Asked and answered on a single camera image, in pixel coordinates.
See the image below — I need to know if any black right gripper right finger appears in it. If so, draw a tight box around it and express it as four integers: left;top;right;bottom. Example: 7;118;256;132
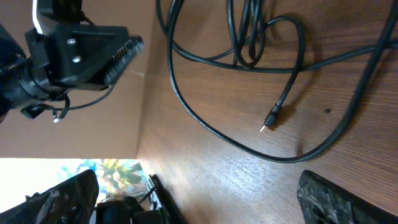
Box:
297;170;397;224

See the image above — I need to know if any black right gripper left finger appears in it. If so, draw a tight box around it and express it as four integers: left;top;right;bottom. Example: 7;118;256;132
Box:
1;169;99;224

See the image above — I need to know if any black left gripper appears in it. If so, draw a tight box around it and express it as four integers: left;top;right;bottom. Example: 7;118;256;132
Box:
25;23;144;92

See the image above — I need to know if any thin black USB cable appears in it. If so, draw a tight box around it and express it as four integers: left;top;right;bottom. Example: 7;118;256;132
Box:
155;0;398;133

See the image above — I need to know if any thick black USB cable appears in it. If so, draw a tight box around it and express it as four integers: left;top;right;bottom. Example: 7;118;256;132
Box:
166;0;398;164

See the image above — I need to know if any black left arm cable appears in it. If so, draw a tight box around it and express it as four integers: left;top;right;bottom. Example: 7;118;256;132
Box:
27;62;118;124

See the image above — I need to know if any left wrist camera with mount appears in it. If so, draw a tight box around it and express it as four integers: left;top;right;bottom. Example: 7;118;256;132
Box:
32;0;94;35

